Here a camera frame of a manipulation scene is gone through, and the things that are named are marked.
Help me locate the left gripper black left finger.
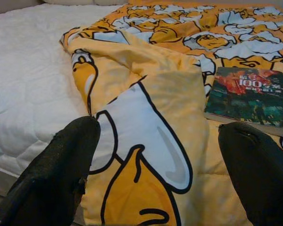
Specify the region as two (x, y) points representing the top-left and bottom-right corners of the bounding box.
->
(0, 115), (101, 226)

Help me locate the dark green red book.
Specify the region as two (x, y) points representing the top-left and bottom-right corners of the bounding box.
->
(203, 66), (283, 138)

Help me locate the grey bed base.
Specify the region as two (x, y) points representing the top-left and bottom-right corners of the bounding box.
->
(0, 164), (23, 212)

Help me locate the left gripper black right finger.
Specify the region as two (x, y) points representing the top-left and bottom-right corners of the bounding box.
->
(217, 121), (283, 226)

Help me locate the white quilted mattress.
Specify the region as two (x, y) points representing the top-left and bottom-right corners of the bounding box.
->
(0, 2), (123, 175)

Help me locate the yellow cartoon print blanket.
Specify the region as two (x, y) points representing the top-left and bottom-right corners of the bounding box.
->
(58, 0), (283, 226)

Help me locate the grey printed headboard cushion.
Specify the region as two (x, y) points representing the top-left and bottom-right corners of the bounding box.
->
(0, 0), (44, 16)

